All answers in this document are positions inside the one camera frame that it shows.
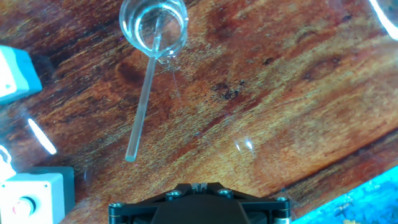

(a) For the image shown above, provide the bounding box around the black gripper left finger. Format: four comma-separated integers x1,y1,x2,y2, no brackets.
108,182,200,224

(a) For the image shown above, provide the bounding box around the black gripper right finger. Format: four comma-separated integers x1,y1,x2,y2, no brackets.
198,182,292,224

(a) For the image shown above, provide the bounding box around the red button switch box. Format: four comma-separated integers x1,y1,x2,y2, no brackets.
0,166,76,224

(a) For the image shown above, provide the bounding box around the clear glass stirring rod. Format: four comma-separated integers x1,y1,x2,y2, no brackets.
124,15,164,163

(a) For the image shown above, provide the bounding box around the clear glass beaker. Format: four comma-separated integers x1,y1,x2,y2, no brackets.
119,0,190,65

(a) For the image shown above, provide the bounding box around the glossy wood grain mat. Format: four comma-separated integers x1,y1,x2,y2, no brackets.
0,0,398,224

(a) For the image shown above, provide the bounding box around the green button switch box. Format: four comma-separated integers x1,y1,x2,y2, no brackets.
0,45,44,105

